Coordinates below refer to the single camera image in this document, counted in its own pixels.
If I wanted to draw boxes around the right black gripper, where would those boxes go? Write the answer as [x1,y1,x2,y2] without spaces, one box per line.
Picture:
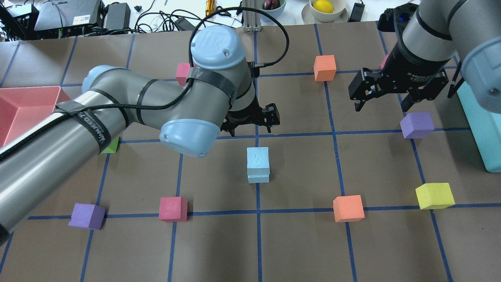
[348,43,449,113]

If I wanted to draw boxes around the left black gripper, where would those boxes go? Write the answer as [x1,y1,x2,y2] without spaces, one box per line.
[220,92,281,137]

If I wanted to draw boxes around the light blue block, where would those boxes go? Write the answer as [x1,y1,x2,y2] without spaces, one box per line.
[247,174,270,184]
[247,147,270,175]

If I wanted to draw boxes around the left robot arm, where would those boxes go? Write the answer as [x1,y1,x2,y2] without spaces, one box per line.
[0,26,280,244]

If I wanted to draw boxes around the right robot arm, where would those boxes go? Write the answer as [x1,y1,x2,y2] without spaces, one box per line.
[348,0,501,114]

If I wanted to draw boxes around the pink block right far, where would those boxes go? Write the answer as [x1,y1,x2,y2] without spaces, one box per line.
[380,54,390,70]

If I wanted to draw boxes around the purple block right side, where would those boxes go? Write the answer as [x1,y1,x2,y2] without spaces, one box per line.
[400,112,435,139]

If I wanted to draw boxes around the purple block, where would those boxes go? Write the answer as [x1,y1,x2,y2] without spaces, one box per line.
[68,203,106,230]
[400,112,435,139]

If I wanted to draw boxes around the orange block far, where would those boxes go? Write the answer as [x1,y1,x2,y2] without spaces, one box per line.
[314,54,337,82]

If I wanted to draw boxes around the orange block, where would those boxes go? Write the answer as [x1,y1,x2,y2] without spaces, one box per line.
[314,54,337,82]
[333,195,365,223]

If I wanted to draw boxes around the pink block left far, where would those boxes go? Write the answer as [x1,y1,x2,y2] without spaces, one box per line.
[176,63,191,87]

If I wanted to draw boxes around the cyan tray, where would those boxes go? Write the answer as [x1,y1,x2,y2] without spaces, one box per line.
[457,82,501,173]

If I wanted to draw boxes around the yellow block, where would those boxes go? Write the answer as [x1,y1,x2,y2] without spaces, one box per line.
[415,183,456,210]

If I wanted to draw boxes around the cream bowl with lemon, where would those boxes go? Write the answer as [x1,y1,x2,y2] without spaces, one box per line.
[302,0,348,24]

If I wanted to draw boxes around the dark pink block left near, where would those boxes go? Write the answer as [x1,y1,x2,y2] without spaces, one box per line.
[158,196,188,222]

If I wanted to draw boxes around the orange block near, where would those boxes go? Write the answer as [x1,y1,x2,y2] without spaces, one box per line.
[333,195,365,223]

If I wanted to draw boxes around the blue bowl with fruit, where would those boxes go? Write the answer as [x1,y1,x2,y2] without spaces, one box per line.
[258,0,287,18]

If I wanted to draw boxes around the scissors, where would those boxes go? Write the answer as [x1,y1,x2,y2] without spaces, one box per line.
[215,1,243,18]

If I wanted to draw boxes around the brass cylinder tool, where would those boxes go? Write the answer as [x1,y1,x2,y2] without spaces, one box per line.
[205,0,215,16]

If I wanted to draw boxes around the green block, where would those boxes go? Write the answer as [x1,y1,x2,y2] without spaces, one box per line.
[100,136,120,154]

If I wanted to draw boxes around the black power adapter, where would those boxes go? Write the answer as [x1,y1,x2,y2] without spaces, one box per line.
[103,2,130,30]

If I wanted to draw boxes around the purple block left side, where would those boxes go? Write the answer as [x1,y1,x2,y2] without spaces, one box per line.
[68,203,106,230]

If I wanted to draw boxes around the black mini computer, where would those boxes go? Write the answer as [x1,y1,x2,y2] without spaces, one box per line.
[34,0,105,32]

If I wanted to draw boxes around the pink tray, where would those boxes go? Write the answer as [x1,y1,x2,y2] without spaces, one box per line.
[0,86,70,146]

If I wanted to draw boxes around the aluminium frame post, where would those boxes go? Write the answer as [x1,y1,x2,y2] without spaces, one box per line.
[242,0,262,33]

